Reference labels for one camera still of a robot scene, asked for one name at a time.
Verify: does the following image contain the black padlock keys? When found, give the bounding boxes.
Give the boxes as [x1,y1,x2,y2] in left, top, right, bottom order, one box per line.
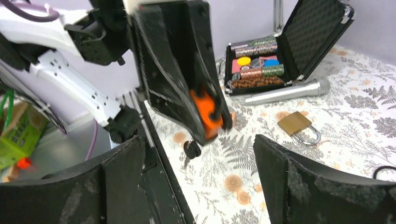
[183,140,202,168]

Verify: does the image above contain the green cardboard box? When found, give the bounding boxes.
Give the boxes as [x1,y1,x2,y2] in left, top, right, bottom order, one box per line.
[0,102,48,169]

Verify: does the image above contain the large brass padlock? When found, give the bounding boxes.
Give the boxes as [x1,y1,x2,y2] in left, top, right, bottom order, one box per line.
[277,112,321,146]

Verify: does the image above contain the black cable lock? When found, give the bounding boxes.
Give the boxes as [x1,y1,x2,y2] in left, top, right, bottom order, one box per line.
[372,165,396,180]

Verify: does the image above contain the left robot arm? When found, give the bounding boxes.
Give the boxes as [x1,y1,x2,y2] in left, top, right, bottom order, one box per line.
[0,0,233,145]

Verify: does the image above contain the wooden letter cube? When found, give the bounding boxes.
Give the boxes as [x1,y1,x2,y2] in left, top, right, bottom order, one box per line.
[230,112,237,127]

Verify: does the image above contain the orange black carabiner clip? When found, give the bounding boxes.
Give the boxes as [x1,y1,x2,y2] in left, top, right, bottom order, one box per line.
[190,90,223,140]

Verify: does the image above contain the black poker chip case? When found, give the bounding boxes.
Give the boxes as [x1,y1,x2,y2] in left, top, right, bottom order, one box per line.
[224,0,355,95]

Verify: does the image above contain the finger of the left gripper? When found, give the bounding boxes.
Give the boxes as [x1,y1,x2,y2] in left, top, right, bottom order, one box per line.
[187,0,233,130]
[131,3,211,145]

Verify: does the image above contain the floral table mat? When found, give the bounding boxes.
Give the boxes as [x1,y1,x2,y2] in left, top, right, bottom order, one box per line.
[148,46,396,224]

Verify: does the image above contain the silver microphone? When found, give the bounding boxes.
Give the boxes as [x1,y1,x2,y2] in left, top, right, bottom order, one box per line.
[245,78,331,105]

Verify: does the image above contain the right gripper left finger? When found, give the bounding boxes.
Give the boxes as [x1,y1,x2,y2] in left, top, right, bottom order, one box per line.
[0,135,145,224]

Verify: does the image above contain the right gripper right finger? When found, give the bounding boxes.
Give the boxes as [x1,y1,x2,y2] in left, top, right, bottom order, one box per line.
[253,134,396,224]

